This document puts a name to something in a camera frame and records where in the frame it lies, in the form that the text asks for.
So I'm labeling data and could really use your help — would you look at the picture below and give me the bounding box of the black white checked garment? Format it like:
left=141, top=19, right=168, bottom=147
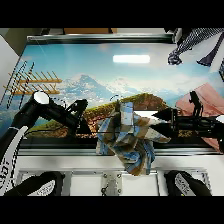
left=167, top=27, right=224, bottom=66

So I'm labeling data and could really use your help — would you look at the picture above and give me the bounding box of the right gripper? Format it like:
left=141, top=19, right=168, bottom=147
left=148, top=107, right=192, bottom=138

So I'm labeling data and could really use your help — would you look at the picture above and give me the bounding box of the blue brown checked shirt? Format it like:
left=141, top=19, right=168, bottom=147
left=95, top=101, right=172, bottom=177

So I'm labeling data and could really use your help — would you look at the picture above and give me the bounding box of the black clothes hanger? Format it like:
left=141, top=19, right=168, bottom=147
left=91, top=93, right=136, bottom=136

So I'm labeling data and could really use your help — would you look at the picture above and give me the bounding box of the brown clothes hanger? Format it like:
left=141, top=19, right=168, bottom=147
left=7, top=70, right=64, bottom=85
left=2, top=81, right=61, bottom=96

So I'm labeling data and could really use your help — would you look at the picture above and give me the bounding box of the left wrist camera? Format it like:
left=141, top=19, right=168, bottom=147
left=67, top=98, right=90, bottom=116

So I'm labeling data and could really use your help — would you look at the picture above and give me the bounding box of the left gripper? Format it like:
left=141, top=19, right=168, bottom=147
left=65, top=109, right=92, bottom=136

